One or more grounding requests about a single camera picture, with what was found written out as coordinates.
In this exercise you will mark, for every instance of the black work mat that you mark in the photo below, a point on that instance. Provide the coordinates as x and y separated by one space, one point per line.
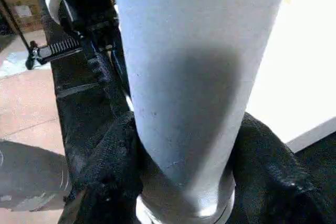
84 108

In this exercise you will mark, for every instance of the white plastic table top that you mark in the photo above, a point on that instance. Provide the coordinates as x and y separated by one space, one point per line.
299 66

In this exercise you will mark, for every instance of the brown labelled cardboard box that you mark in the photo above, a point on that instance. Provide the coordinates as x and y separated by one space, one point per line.
23 6

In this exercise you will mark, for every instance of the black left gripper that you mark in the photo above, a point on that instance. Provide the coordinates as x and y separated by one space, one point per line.
84 3

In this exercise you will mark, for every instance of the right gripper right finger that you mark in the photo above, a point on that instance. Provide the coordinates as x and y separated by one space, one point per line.
278 177

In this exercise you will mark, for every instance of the white plastic table leg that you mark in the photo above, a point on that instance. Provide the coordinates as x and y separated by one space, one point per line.
194 77

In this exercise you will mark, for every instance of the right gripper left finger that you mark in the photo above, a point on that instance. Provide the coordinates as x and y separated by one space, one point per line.
110 177

